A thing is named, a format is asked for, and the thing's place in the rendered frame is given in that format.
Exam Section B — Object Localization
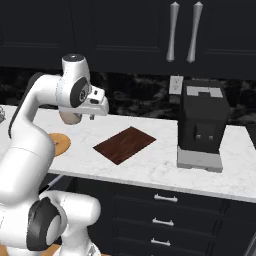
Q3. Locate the dark brown cutting board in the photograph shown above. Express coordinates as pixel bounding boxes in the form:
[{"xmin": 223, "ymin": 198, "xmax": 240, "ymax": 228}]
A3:
[{"xmin": 92, "ymin": 125, "xmax": 158, "ymax": 166}]

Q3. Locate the dark drawer front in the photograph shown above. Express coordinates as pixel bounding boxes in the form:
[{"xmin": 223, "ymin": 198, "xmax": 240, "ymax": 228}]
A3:
[
  {"xmin": 112, "ymin": 216, "xmax": 221, "ymax": 238},
  {"xmin": 112, "ymin": 235, "xmax": 216, "ymax": 256},
  {"xmin": 112, "ymin": 193, "xmax": 229, "ymax": 217}
]

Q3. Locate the silver cupboard handle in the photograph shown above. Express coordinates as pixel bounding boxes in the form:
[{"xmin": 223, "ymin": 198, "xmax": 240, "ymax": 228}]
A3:
[
  {"xmin": 185, "ymin": 1, "xmax": 204, "ymax": 64},
  {"xmin": 165, "ymin": 1, "xmax": 181, "ymax": 63}
]

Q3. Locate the black coffee machine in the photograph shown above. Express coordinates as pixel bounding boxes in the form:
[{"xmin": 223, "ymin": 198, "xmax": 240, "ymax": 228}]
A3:
[{"xmin": 176, "ymin": 78, "xmax": 232, "ymax": 174}]

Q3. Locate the orange round plate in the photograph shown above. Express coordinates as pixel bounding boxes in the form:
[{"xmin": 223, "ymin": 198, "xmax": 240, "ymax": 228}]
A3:
[{"xmin": 48, "ymin": 132, "xmax": 72, "ymax": 158}]

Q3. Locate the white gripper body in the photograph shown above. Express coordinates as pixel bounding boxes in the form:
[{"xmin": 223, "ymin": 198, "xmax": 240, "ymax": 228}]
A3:
[{"xmin": 79, "ymin": 96, "xmax": 110, "ymax": 117}]

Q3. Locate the open dark drawer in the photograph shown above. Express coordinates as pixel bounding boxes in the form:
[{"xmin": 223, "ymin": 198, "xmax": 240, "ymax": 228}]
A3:
[{"xmin": 38, "ymin": 173, "xmax": 78, "ymax": 200}]

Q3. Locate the white wall socket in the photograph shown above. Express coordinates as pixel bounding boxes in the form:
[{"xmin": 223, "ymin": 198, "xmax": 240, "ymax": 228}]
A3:
[{"xmin": 168, "ymin": 75, "xmax": 185, "ymax": 96}]

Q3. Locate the silver drawer handle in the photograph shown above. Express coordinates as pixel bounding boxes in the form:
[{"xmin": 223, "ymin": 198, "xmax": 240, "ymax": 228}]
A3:
[
  {"xmin": 153, "ymin": 193, "xmax": 179, "ymax": 204},
  {"xmin": 150, "ymin": 237, "xmax": 172, "ymax": 247},
  {"xmin": 151, "ymin": 217, "xmax": 175, "ymax": 227}
]

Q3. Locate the silver oven handle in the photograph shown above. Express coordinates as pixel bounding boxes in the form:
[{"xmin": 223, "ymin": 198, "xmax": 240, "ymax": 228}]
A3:
[{"xmin": 243, "ymin": 231, "xmax": 256, "ymax": 256}]

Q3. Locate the dark cupboard door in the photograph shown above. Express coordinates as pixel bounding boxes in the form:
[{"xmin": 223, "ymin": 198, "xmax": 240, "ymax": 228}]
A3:
[
  {"xmin": 185, "ymin": 0, "xmax": 256, "ymax": 82},
  {"xmin": 0, "ymin": 0, "xmax": 92, "ymax": 69},
  {"xmin": 91, "ymin": 0, "xmax": 186, "ymax": 75}
]

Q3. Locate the black hob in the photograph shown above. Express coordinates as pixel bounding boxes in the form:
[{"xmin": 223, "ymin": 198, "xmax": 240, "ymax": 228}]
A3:
[{"xmin": 245, "ymin": 123, "xmax": 256, "ymax": 150}]

